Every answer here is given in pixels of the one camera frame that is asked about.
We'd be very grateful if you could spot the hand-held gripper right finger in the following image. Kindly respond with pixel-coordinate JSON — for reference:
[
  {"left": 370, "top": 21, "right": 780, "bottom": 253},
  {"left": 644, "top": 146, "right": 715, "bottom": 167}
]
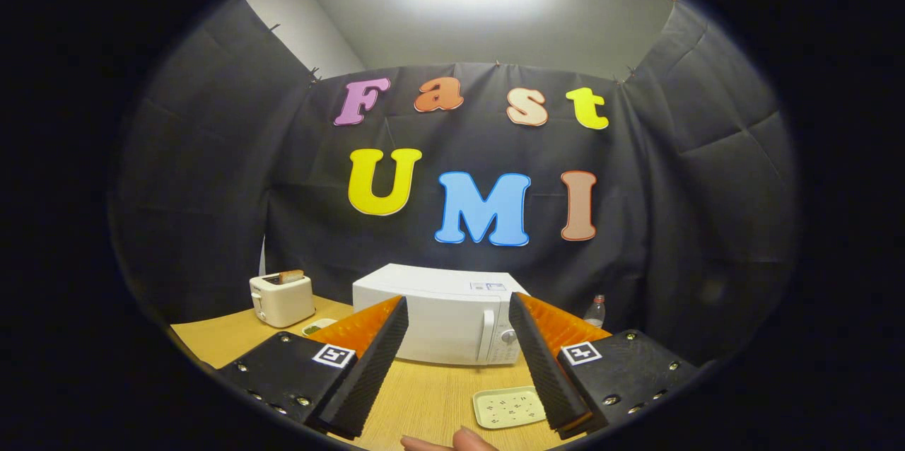
[{"left": 508, "top": 292, "right": 701, "bottom": 440}]

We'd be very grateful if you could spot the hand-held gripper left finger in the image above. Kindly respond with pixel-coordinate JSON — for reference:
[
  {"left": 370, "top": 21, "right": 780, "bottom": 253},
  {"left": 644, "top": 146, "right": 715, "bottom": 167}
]
[{"left": 214, "top": 295, "right": 409, "bottom": 440}]

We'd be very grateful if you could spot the white microwave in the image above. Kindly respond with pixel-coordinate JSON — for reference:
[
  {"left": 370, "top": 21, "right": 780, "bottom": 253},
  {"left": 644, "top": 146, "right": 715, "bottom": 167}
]
[{"left": 352, "top": 264, "right": 531, "bottom": 367}]

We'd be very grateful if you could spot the pale square plate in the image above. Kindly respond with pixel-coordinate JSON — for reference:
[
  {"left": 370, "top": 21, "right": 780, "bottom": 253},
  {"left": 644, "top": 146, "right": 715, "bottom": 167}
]
[{"left": 472, "top": 386, "right": 547, "bottom": 431}]

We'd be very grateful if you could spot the cream toaster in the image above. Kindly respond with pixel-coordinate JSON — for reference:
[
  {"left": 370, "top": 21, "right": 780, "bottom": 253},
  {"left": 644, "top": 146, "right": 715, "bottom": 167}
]
[{"left": 249, "top": 273, "right": 316, "bottom": 329}]

